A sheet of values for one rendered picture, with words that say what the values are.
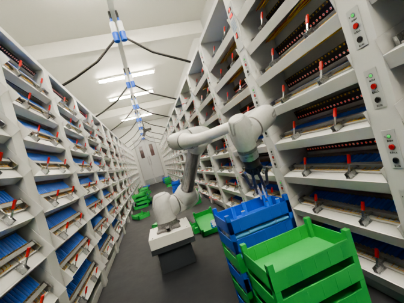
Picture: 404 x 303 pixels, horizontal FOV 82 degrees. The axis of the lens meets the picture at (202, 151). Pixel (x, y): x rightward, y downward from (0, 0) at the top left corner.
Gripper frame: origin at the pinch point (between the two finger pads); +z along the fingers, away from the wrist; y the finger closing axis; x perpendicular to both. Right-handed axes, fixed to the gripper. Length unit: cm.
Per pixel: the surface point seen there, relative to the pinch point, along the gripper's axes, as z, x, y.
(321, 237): 3.6, -29.4, 18.3
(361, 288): 9, -46, 24
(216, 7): -89, 90, 2
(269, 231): 4.4, -21.5, -0.2
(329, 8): -66, 24, 48
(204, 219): 81, 81, -72
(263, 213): -3.3, -18.2, -0.6
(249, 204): 5.0, -1.6, -7.6
